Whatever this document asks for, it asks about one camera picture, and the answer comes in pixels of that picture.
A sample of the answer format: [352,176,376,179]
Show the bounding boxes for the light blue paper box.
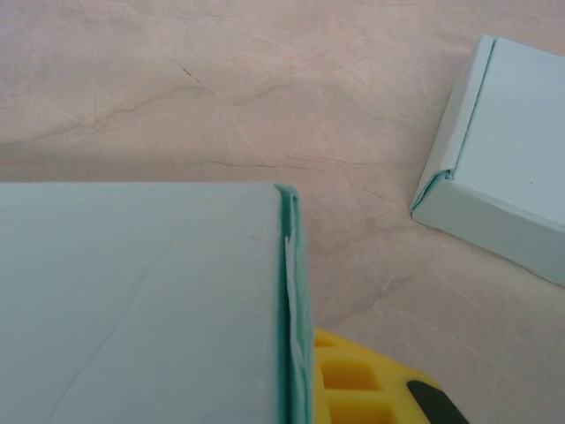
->
[0,182,317,424]
[409,34,565,287]

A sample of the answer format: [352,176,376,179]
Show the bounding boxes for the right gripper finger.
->
[313,327,471,424]

